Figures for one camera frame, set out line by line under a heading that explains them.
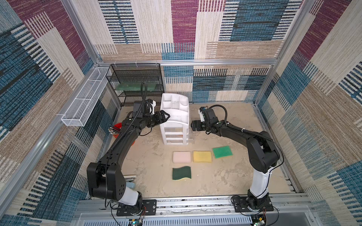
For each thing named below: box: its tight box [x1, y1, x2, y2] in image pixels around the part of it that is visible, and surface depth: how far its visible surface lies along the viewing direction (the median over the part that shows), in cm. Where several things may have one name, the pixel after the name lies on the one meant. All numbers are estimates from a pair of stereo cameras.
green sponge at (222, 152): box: [212, 145, 233, 160], surface depth 93 cm
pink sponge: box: [172, 151, 192, 163], surface depth 92 cm
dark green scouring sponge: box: [172, 165, 192, 180], surface depth 85 cm
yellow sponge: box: [192, 150, 212, 163], surface depth 92 cm
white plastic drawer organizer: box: [159, 93, 190, 146], surface depth 90 cm
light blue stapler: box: [123, 175, 136, 189], surface depth 83 cm
